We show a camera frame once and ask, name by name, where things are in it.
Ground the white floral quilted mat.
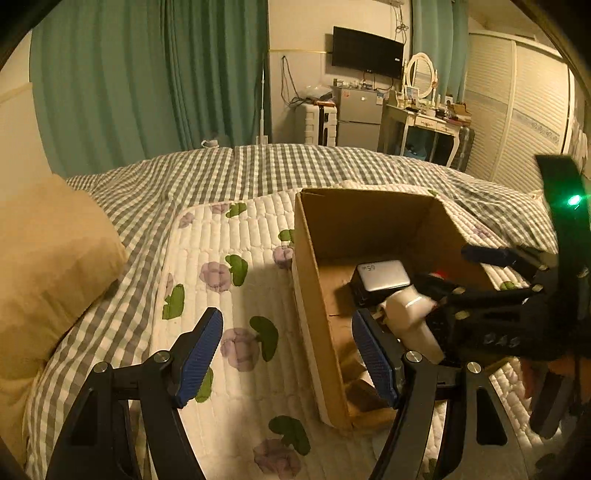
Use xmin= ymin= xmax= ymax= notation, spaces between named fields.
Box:
xmin=151 ymin=181 xmax=525 ymax=479

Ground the open cardboard box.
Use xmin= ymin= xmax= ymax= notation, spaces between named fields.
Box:
xmin=291 ymin=184 xmax=498 ymax=432

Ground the grey mini fridge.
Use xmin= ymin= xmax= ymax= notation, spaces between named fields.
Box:
xmin=337 ymin=88 xmax=383 ymax=151

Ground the white dressing table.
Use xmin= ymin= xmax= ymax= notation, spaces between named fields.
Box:
xmin=378 ymin=103 xmax=462 ymax=168

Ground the black bottle with label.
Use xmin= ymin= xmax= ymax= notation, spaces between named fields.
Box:
xmin=349 ymin=269 xmax=398 ymax=307

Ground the white oval vanity mirror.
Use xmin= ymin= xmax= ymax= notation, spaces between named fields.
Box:
xmin=404 ymin=52 xmax=439 ymax=100

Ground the white mop pole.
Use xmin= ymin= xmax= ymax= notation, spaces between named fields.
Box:
xmin=256 ymin=67 xmax=269 ymax=146

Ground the grey checkered bedsheet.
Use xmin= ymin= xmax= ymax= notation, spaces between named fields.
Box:
xmin=25 ymin=144 xmax=556 ymax=479

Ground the silver power bank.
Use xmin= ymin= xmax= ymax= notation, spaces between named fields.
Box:
xmin=356 ymin=260 xmax=411 ymax=292

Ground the beige pillow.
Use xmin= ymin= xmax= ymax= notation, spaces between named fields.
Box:
xmin=1 ymin=175 xmax=128 ymax=465

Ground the green curtain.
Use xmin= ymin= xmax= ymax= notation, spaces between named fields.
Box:
xmin=411 ymin=0 xmax=469 ymax=101
xmin=30 ymin=1 xmax=269 ymax=177

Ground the white louvered wardrobe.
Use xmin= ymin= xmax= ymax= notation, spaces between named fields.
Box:
xmin=464 ymin=31 xmax=574 ymax=193

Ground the white faucet filter device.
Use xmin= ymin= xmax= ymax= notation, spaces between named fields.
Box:
xmin=380 ymin=285 xmax=445 ymax=364

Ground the white suitcase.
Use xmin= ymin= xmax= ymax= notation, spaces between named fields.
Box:
xmin=301 ymin=103 xmax=338 ymax=147

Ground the black wall television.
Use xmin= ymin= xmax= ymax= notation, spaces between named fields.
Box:
xmin=332 ymin=26 xmax=404 ymax=80

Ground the red white small object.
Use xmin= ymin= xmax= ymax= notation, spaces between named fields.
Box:
xmin=430 ymin=271 xmax=449 ymax=281

